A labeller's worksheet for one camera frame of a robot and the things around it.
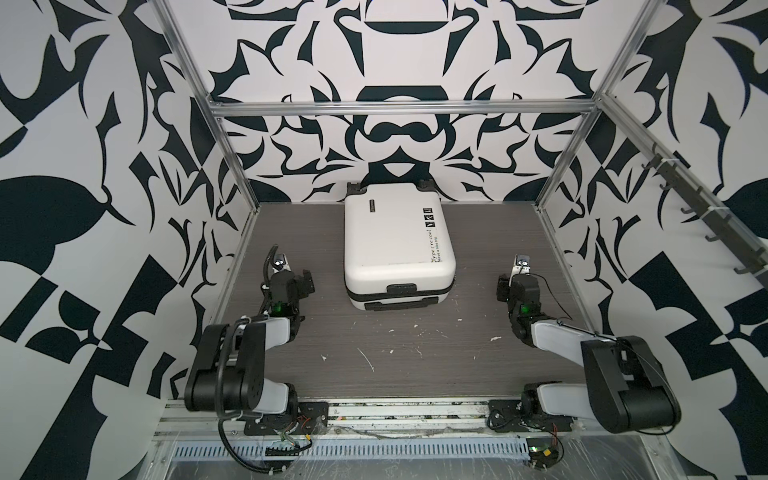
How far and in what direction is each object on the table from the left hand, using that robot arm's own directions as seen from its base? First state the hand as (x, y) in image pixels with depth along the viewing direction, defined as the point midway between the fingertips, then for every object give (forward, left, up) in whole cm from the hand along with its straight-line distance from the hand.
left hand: (289, 270), depth 91 cm
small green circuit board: (-46, -64, -9) cm, 80 cm away
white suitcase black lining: (-3, -32, +12) cm, 35 cm away
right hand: (-4, -69, 0) cm, 69 cm away
